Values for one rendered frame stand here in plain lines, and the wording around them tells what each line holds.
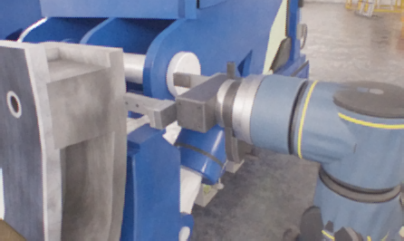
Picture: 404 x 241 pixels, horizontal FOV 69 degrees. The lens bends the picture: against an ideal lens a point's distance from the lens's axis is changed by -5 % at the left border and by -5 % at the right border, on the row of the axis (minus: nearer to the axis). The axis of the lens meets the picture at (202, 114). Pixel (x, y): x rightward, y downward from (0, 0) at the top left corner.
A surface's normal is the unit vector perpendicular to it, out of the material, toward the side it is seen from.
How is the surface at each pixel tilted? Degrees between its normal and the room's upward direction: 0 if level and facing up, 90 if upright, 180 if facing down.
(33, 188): 75
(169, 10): 86
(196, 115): 90
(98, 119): 90
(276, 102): 54
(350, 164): 90
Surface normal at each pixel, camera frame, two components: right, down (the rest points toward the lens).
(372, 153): -0.40, 0.39
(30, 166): -0.53, 0.11
